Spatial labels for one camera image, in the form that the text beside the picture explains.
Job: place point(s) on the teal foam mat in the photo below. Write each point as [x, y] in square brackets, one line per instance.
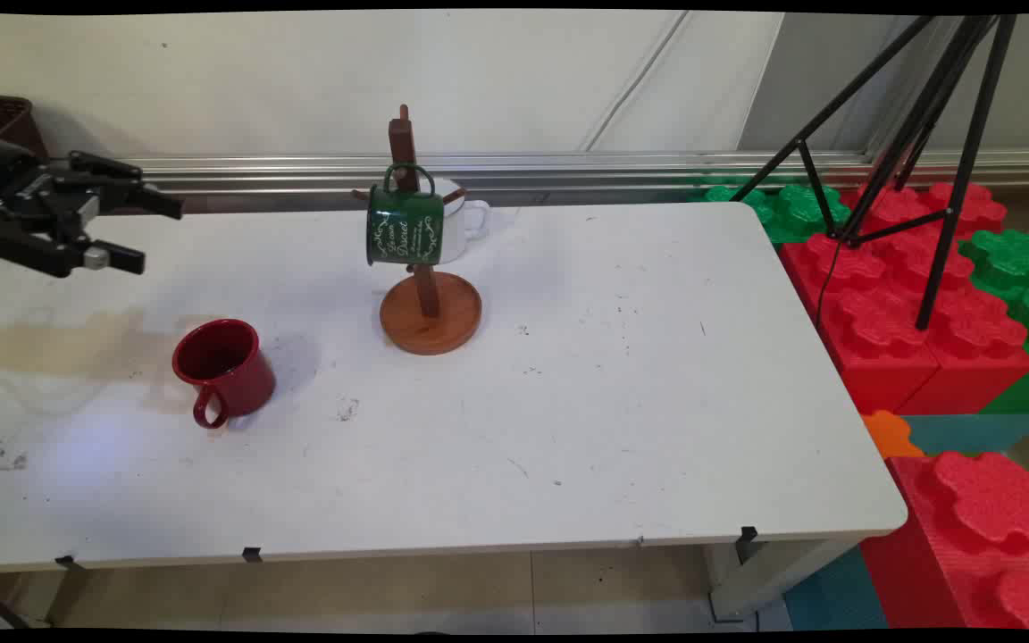
[836, 594]

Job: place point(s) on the black tripod stand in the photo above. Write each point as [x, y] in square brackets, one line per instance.
[943, 134]

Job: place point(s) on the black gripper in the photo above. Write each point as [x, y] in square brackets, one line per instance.
[28, 198]

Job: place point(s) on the brown woven basket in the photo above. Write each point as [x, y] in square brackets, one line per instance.
[1, 121]

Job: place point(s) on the red enamel mug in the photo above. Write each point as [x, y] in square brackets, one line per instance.
[233, 375]

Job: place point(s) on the brown wooden mug tree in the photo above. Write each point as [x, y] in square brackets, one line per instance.
[430, 313]

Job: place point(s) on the aluminium wall rail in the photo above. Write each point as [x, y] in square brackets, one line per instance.
[613, 168]

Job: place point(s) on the green enamel mug white print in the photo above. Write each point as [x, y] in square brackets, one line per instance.
[405, 228]

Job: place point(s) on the green foam block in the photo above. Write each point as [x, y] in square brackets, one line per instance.
[1024, 295]
[791, 210]

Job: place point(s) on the white table leg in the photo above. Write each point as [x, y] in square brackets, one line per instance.
[769, 580]

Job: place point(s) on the black table clip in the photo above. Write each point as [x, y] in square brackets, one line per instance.
[252, 555]
[747, 538]
[68, 563]

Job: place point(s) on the large red foam block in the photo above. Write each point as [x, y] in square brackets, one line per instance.
[890, 330]

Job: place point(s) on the orange foam block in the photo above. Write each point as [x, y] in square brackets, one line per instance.
[888, 433]

